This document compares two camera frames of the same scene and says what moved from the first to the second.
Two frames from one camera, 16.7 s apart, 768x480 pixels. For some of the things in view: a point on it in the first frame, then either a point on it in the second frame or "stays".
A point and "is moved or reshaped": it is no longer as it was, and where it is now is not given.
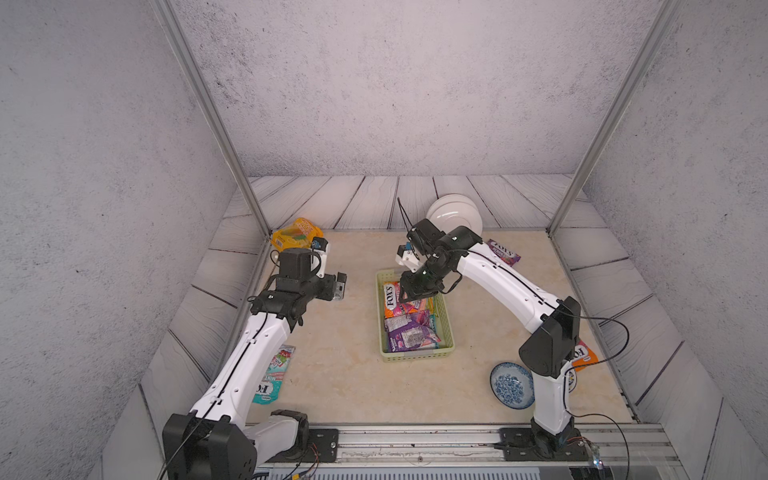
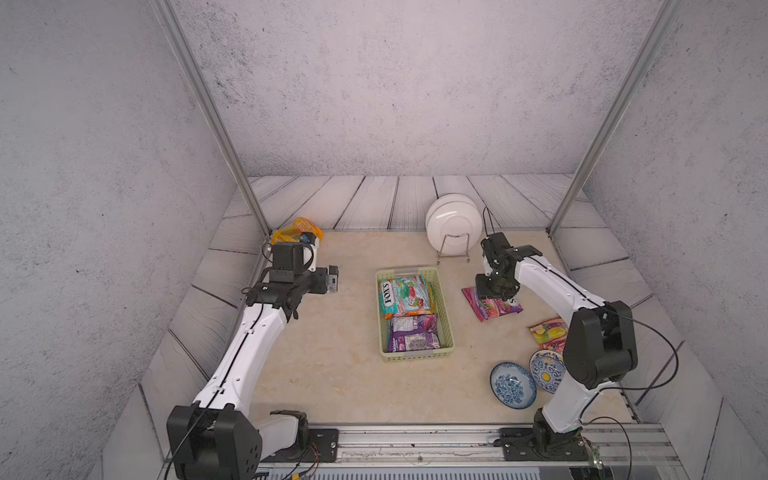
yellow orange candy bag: x=298 y=235 stays
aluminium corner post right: x=617 y=110 stays
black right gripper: x=411 y=291 to x=507 y=293
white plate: x=452 y=211 stays
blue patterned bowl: x=512 y=385 stays
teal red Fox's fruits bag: x=269 y=385 to x=404 y=294
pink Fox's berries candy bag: x=509 y=258 is moved or reshaped
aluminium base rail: x=620 y=452 stays
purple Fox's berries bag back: x=409 y=332 stays
